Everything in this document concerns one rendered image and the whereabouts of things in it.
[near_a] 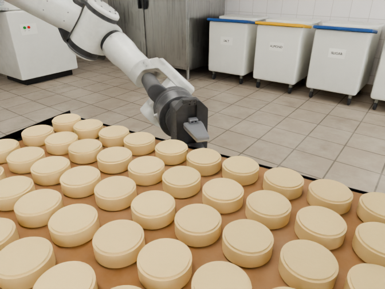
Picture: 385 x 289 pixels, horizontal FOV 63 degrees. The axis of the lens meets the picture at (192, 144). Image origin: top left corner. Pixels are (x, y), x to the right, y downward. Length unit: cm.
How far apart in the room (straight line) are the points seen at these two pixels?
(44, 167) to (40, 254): 16
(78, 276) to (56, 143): 27
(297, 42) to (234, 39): 76
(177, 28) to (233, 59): 79
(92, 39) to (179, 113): 36
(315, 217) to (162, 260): 17
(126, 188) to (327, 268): 23
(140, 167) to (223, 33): 368
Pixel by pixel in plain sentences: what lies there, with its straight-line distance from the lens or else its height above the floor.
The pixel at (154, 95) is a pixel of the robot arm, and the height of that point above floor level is 94.
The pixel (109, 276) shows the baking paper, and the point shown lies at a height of 90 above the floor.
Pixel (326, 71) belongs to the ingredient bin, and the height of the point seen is 33.
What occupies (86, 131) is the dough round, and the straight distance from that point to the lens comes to 56.
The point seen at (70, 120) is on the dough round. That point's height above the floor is 92.
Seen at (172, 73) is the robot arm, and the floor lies 97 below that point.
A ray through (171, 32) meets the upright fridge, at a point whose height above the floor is 59.
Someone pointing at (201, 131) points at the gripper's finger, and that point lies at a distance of 50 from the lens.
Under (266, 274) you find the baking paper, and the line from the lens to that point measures 32.
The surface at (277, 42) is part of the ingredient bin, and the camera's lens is 375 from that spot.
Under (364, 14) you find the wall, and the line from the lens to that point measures 417.
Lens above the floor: 114
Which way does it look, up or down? 27 degrees down
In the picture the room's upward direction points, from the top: straight up
